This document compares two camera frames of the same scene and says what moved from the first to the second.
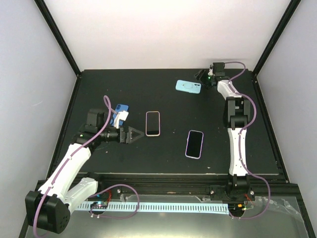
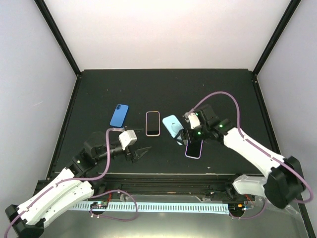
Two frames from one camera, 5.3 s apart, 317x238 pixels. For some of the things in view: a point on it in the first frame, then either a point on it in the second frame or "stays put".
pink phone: [152, 123] stays put
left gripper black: [126, 138] to [137, 154]
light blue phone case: [188, 86] to [173, 125]
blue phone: [119, 108] stays put
